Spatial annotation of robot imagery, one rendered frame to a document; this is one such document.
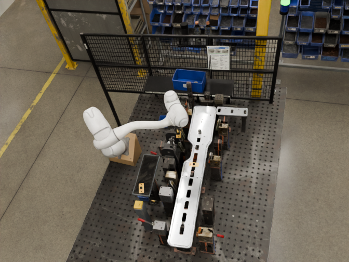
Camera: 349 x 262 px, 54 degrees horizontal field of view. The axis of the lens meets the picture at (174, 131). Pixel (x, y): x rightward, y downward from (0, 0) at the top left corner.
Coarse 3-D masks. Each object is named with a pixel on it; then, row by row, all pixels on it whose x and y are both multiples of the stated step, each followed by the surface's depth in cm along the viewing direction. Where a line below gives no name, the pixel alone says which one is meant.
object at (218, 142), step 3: (213, 141) 303; (216, 141) 302; (219, 141) 302; (213, 144) 304; (216, 144) 303; (219, 144) 302; (216, 147) 307; (219, 147) 306; (216, 150) 312; (219, 150) 310; (216, 153) 316; (219, 153) 315; (222, 156) 326; (222, 159) 324
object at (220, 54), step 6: (210, 48) 315; (216, 48) 313; (222, 48) 312; (228, 48) 311; (210, 54) 320; (216, 54) 319; (222, 54) 317; (228, 54) 316; (216, 60) 325; (222, 60) 323; (228, 60) 322; (216, 66) 331; (222, 66) 329; (228, 66) 328
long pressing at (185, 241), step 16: (208, 112) 323; (192, 128) 313; (208, 128) 311; (192, 144) 302; (208, 144) 301; (192, 160) 293; (192, 192) 274; (176, 208) 268; (192, 208) 266; (176, 224) 260; (192, 224) 258; (176, 240) 252; (192, 240) 251
